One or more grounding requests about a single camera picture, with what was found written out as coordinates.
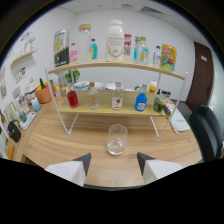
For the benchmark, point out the slim blue bottle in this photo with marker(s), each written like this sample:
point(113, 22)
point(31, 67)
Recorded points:
point(136, 50)

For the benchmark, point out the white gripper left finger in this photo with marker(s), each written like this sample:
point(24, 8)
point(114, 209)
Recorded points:
point(71, 170)

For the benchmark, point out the yellow bottle white cap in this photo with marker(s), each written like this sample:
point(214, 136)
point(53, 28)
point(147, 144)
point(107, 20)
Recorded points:
point(153, 87)

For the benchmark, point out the colourful printed can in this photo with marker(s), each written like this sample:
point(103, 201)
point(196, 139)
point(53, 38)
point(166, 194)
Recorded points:
point(168, 57)

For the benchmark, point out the brown door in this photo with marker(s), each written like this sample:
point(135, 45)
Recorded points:
point(201, 76)

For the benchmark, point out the white zip pouch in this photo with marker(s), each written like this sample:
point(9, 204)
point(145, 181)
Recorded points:
point(179, 121)

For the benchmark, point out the soda water can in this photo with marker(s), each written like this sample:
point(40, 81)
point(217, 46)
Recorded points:
point(61, 48)

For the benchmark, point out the green potted plant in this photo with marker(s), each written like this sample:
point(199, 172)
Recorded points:
point(72, 76)

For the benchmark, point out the clear bottle orange cap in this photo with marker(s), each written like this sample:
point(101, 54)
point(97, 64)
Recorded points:
point(93, 99)

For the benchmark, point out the clear bottle green cap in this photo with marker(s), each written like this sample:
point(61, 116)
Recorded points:
point(144, 53)

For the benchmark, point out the wooden wall shelf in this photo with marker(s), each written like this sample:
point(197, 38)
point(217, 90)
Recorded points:
point(23, 56)

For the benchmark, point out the large white bottle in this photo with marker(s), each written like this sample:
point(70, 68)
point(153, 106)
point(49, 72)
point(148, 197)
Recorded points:
point(115, 41)

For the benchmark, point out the black chair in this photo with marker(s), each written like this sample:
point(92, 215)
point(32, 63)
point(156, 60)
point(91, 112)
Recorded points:
point(208, 131)

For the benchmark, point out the orange pot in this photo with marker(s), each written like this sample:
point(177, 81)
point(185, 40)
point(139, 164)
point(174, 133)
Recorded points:
point(43, 95)

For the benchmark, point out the red liquid bottle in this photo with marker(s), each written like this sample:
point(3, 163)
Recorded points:
point(72, 99)

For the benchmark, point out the small pink bottle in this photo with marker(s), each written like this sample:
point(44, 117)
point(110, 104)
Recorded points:
point(73, 55)

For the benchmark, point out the clear drinking glass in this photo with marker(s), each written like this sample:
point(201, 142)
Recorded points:
point(117, 141)

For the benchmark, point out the white two-tier wooden rack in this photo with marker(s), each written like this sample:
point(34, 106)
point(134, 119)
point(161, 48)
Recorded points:
point(100, 64)

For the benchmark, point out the white bowl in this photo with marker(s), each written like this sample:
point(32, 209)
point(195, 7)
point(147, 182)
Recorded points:
point(81, 85)

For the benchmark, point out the blue liquid bottle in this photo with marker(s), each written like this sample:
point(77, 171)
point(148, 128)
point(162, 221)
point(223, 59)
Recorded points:
point(141, 101)

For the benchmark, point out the tall glass bottle cork lid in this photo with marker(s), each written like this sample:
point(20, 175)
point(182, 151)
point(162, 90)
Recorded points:
point(84, 45)

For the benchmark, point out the white tray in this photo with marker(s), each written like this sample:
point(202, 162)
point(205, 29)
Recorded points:
point(29, 120)

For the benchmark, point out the blue and white cup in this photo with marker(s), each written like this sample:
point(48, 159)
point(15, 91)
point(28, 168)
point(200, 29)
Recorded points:
point(35, 104)

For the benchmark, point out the black handbag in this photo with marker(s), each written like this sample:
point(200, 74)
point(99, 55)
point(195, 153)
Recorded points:
point(14, 131)

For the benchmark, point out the small teal bottle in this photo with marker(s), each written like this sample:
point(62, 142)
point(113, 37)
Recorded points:
point(94, 50)

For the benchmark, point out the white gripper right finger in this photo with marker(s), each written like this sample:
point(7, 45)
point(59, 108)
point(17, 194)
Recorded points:
point(156, 170)

